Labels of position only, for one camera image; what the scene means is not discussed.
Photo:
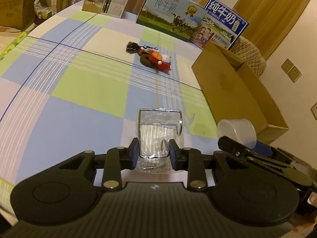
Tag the red and white toy figure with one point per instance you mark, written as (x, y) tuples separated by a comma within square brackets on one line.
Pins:
[(162, 60)]

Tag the blue milk carton box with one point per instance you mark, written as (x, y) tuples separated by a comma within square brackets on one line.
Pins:
[(223, 14)]

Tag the checkered tablecloth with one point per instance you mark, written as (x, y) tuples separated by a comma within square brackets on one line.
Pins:
[(74, 116)]

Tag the wall socket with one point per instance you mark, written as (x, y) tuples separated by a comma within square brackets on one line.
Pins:
[(314, 111), (286, 65), (294, 73)]

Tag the metal hook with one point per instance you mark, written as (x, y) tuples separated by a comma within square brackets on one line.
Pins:
[(153, 129)]

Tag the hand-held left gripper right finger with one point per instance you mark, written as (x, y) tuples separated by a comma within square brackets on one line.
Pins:
[(173, 153)]

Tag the green tissue pack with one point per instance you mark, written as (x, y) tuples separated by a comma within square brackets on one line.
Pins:
[(6, 50), (21, 37)]

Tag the quilted chair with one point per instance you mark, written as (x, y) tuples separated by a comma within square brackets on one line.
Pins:
[(250, 54)]

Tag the white plastic cup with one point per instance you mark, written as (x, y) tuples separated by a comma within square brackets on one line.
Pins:
[(237, 131)]

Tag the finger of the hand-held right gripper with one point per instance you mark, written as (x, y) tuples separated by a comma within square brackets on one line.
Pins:
[(230, 146), (262, 148)]

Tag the clear plastic bag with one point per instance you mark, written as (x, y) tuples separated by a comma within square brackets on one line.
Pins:
[(42, 7)]

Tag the brown cardboard box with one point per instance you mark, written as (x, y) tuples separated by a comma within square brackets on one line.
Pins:
[(223, 84)]

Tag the wooden door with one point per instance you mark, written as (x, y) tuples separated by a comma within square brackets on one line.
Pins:
[(272, 12)]

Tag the large open cardboard box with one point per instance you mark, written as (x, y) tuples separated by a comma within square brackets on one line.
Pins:
[(14, 7)]

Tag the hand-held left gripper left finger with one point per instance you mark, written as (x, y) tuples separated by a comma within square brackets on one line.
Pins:
[(135, 153)]

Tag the green milk carton box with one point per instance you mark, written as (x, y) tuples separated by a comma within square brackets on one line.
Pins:
[(163, 12)]

